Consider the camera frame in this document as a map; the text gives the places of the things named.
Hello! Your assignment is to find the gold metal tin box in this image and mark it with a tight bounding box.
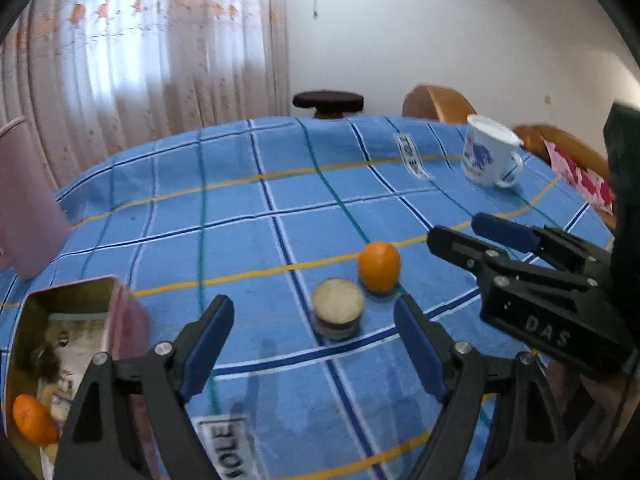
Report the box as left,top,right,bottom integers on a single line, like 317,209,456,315
3,276,150,479

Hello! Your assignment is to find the blue plaid tablecloth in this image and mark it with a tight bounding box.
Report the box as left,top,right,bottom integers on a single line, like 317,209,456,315
1,116,612,479

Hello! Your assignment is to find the orange tangerine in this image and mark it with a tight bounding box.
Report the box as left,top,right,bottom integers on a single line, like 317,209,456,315
358,242,401,296

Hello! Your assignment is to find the sheer floral curtain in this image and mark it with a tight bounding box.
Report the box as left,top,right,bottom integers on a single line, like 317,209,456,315
1,0,290,188

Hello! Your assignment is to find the cork-lidded small jar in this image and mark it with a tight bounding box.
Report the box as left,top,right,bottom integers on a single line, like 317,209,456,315
311,278,366,341

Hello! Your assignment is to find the brown leather armchair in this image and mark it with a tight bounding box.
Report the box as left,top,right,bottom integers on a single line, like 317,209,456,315
402,84,476,124

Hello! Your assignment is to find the white mug blue print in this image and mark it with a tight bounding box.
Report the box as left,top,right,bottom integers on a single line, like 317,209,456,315
462,114,524,188

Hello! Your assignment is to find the pink plastic pitcher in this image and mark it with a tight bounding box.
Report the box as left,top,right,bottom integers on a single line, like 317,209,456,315
0,117,70,281

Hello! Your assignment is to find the dark round stool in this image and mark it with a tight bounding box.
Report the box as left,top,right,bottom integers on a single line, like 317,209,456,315
292,90,364,119

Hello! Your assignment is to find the pink floral cushion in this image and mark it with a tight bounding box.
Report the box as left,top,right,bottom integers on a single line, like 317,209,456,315
544,141,614,214

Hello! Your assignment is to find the tangerine inside tin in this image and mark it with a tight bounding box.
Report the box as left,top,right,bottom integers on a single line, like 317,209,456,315
12,393,58,448

